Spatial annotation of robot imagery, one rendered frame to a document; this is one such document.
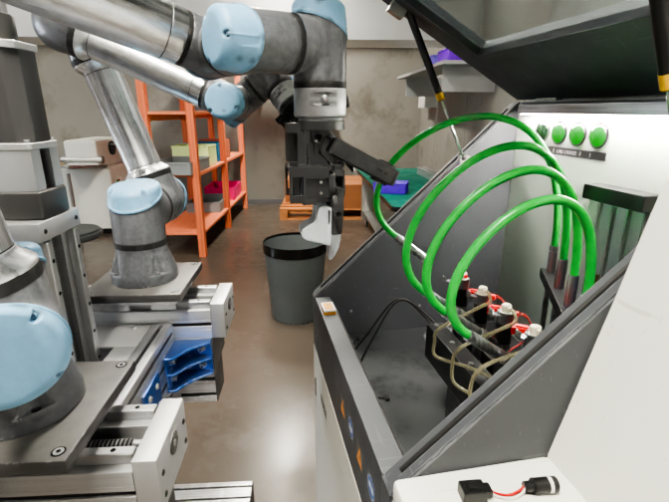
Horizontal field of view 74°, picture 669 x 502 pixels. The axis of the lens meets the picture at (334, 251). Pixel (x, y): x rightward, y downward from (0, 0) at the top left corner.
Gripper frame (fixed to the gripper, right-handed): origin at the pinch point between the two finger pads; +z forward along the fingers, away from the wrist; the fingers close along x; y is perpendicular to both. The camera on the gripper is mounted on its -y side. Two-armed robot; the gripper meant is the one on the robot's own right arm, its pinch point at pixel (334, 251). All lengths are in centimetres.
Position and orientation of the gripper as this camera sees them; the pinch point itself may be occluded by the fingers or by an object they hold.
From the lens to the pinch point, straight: 70.9
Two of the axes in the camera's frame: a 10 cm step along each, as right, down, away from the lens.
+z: 0.0, 9.5, 3.0
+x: 1.9, 3.0, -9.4
